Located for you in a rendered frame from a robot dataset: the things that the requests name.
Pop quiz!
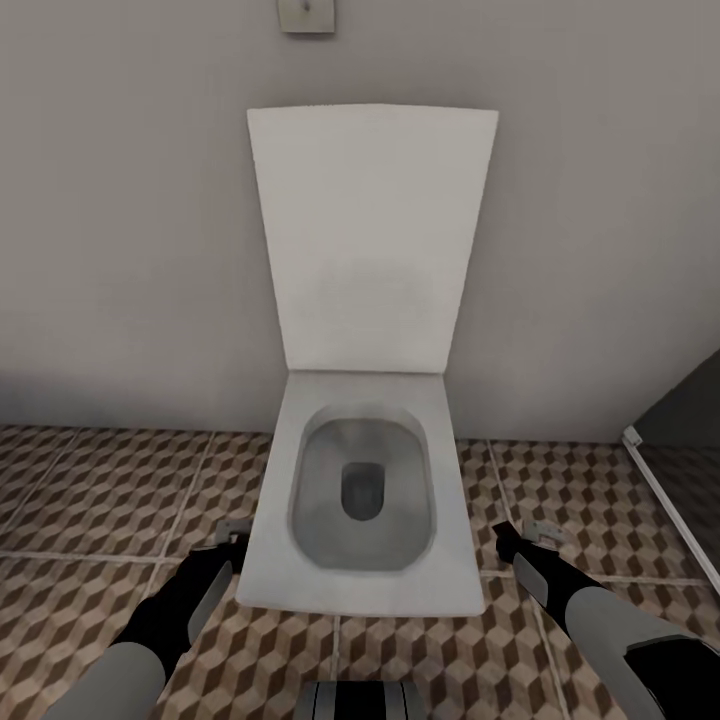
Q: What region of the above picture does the robot trunk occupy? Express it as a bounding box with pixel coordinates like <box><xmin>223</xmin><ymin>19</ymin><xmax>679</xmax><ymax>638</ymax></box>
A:
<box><xmin>293</xmin><ymin>681</ymin><xmax>427</xmax><ymax>720</ymax></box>

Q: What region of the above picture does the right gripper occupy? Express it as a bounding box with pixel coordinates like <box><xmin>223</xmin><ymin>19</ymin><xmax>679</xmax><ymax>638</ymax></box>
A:
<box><xmin>498</xmin><ymin>535</ymin><xmax>530</xmax><ymax>564</ymax></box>

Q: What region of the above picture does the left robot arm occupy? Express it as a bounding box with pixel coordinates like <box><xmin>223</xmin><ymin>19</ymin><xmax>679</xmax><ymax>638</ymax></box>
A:
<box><xmin>37</xmin><ymin>517</ymin><xmax>254</xmax><ymax>720</ymax></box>

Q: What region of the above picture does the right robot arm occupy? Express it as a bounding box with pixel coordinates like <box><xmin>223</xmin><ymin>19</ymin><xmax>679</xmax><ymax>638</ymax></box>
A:
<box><xmin>498</xmin><ymin>517</ymin><xmax>720</xmax><ymax>720</ymax></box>

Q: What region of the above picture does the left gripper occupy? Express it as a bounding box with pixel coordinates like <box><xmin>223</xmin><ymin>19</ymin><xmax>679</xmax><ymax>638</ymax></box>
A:
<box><xmin>223</xmin><ymin>542</ymin><xmax>248</xmax><ymax>574</ymax></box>

